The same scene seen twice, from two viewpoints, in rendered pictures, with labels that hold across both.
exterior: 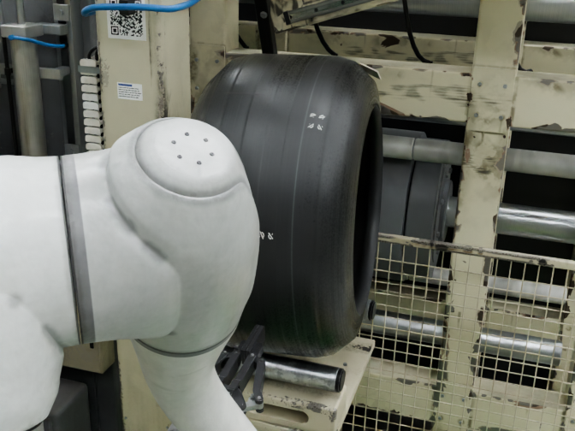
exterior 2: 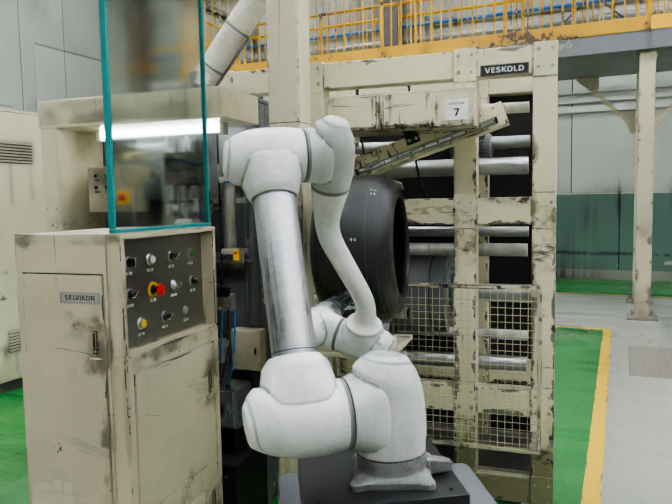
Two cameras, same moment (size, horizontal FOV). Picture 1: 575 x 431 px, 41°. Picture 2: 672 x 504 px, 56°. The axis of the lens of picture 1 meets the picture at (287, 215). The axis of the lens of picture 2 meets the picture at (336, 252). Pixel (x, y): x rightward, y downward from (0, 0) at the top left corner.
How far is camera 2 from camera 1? 1.14 m
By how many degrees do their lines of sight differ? 17
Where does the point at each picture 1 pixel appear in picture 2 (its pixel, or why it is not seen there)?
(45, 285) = (300, 150)
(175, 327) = (331, 177)
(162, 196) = (330, 127)
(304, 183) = (368, 215)
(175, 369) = (329, 206)
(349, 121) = (388, 193)
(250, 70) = not seen: hidden behind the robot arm
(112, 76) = not seen: hidden behind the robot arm
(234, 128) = not seen: hidden behind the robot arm
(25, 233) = (295, 137)
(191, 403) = (332, 233)
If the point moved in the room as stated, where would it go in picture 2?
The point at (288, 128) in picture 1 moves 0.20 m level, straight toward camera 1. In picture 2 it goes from (360, 195) to (361, 194)
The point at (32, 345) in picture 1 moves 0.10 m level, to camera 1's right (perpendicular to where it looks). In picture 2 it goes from (297, 166) to (340, 165)
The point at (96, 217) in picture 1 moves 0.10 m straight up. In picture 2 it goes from (313, 135) to (312, 93)
